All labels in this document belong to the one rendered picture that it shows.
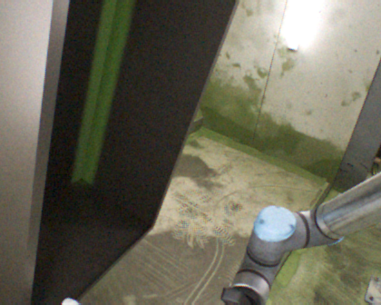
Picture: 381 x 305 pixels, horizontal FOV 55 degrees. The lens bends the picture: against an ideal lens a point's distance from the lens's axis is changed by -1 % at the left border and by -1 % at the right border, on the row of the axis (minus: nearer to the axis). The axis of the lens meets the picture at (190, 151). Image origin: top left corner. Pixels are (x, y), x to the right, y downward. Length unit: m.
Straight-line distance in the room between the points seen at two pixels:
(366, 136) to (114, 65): 1.83
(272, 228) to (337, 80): 1.80
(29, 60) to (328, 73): 2.22
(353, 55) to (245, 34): 0.73
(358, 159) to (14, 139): 2.35
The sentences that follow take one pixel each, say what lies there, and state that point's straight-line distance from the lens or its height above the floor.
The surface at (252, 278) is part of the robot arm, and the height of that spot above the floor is 0.72.
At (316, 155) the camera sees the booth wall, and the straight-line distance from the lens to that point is 2.74.
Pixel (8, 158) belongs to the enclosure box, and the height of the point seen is 1.05.
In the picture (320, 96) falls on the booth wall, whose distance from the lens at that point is 2.61.
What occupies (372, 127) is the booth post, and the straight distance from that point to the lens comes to 2.60.
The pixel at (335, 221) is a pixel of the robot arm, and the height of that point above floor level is 0.88.
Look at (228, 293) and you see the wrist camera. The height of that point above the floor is 0.77.
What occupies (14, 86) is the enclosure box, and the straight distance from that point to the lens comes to 0.55.
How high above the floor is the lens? 1.37
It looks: 29 degrees down
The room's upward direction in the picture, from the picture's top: 9 degrees clockwise
